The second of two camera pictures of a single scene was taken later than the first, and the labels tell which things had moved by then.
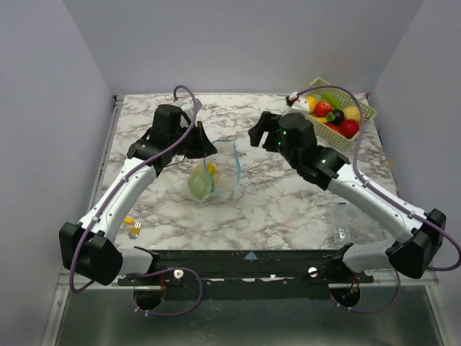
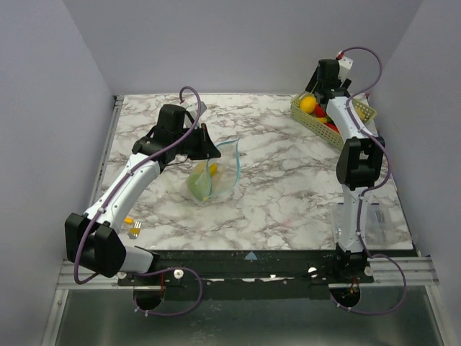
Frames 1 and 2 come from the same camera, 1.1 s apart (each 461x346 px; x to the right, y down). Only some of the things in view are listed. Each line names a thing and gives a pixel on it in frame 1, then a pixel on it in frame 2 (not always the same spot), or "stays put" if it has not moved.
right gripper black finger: [268, 122] → [312, 81]
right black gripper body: [270, 132] → [327, 94]
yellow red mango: [211, 168] stays put
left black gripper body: [185, 145] stays put
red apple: [323, 108] stays put
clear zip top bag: [220, 173] stays put
